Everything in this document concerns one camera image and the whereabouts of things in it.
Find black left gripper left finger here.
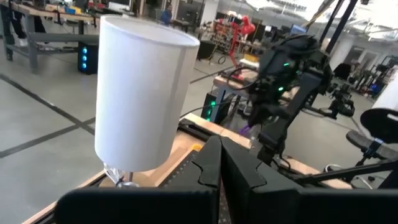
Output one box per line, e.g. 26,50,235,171
55,135,223,224

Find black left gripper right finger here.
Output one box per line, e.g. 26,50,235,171
220,136,398,224

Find purple spiral coil tie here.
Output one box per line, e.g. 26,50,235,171
239,124,253,138

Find wooden background table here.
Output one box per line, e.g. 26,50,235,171
213,58,261,94

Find computer tower green lights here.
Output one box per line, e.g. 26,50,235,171
200,92,239,125

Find blue computer monitor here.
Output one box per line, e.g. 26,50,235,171
289,24,308,35

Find red parts rack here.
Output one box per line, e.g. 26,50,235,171
213,18,237,54

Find white cylindrical cup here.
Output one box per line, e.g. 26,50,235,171
94,14,201,189

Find black stool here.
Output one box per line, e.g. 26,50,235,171
345,107,398,166

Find person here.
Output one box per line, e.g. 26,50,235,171
160,3,174,26
7,0,47,47

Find computer tower blue lights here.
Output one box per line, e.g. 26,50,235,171
76,41,100,75

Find grey metal workbench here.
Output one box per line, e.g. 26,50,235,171
0,0,100,74

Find black camera tripod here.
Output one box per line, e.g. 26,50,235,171
326,83,356,121

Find black aluminium table frame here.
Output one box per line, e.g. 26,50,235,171
177,118,398,189

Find black gantry post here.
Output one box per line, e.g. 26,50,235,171
318,0,360,55

